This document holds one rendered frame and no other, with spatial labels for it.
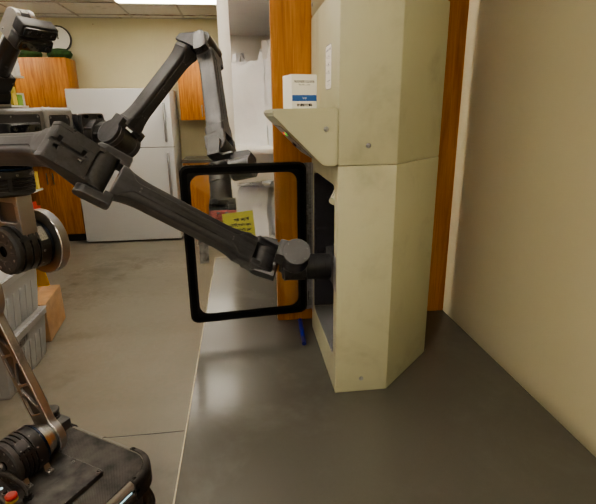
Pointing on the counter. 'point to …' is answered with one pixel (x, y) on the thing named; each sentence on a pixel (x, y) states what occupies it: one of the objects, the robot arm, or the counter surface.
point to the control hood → (311, 130)
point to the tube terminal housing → (380, 179)
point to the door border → (194, 241)
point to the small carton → (299, 91)
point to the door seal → (191, 237)
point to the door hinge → (310, 225)
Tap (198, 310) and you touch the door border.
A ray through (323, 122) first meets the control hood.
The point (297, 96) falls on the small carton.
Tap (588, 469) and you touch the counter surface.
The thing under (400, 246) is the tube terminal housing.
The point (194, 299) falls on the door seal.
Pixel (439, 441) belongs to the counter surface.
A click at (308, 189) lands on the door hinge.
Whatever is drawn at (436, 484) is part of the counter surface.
